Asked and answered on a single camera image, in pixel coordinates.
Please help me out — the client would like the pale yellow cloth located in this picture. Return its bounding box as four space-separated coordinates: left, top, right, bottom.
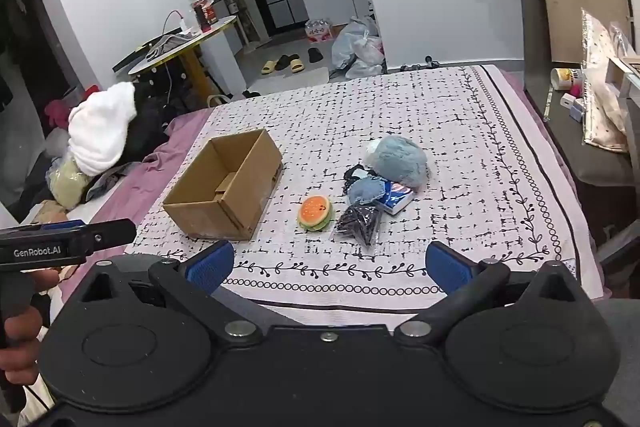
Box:
50 159 93 210

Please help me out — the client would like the patterned plastic bag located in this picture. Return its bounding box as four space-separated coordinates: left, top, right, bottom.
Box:
580 7 631 152

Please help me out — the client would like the yellow and white cup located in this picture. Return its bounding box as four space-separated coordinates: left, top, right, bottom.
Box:
550 68 576 90

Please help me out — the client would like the red cloth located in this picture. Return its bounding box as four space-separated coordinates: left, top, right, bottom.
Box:
44 99 76 128

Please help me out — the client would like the pack of water bottles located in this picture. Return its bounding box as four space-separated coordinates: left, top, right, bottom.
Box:
305 18 335 44

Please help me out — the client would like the white towel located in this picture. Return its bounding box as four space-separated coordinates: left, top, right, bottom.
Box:
67 82 138 175

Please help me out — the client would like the grey plastic bag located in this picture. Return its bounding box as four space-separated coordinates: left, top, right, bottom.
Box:
331 16 387 80

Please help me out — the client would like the pink bed sheet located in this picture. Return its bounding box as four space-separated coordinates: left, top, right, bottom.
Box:
57 69 608 303

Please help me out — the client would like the hamburger plush toy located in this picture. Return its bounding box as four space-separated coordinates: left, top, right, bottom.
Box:
297 196 333 232

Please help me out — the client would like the red box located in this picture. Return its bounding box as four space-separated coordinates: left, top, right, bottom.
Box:
192 0 218 32

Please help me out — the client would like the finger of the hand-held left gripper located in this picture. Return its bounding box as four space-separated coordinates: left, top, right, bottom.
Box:
82 219 137 259

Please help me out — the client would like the black clothes pile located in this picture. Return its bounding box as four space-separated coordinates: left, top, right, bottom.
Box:
120 82 176 162

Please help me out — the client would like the brown cardboard box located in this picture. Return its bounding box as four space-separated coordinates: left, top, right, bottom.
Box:
162 129 284 242

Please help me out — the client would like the person's left hand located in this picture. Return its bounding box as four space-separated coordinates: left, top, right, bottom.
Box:
0 269 61 388

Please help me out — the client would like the blue and white tissue packet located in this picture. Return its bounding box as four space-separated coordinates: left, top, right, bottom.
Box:
382 182 415 214

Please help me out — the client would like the round yellow-rimmed table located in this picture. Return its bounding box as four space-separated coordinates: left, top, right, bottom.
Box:
112 14 240 105

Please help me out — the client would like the black patterned sock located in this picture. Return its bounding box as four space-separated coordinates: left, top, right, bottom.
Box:
344 163 373 185

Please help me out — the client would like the grey cloth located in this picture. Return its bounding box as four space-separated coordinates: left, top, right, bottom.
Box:
145 34 201 58

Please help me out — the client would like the grey-blue fluffy plush toy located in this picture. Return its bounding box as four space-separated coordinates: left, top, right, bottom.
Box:
372 135 429 192

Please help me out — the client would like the dark beads plastic bag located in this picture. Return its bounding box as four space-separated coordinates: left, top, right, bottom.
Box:
336 204 383 248

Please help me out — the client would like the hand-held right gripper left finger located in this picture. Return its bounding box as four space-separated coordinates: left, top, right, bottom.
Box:
75 240 264 349

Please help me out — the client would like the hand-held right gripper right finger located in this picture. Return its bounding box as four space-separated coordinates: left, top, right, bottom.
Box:
394 240 599 349

